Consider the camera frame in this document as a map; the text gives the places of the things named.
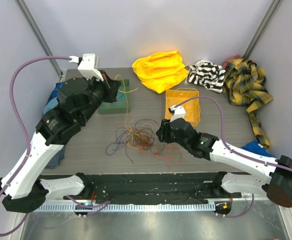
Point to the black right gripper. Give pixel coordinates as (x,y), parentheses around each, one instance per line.
(163,132)

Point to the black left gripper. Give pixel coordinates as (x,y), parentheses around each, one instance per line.
(110,86)

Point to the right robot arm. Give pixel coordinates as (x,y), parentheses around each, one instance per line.
(265,176)

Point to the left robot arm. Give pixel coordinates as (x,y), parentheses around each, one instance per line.
(78,99)

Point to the green plastic bin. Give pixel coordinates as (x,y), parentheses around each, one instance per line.
(122,105)

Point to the yellow plastic bin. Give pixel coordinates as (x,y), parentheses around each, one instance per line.
(192,108)

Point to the yellow cloth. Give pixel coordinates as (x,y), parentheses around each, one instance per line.
(160,71)

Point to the blue plaid cloth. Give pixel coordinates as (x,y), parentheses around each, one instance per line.
(54,93)

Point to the light blue cloth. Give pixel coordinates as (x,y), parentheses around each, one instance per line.
(51,105)

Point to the black white striped cloth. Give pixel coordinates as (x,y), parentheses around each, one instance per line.
(206,74)

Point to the bright blue cloth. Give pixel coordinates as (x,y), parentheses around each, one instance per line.
(256,148)

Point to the yellow black plaid shirt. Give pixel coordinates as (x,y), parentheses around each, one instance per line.
(244,84)

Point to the grey folded cloth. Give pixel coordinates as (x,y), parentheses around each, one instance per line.
(56,159)

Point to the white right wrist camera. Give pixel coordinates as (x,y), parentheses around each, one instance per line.
(177,112)

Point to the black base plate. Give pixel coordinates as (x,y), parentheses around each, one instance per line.
(156,188)

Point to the aluminium frame rail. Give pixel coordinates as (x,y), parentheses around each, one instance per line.
(83,206)

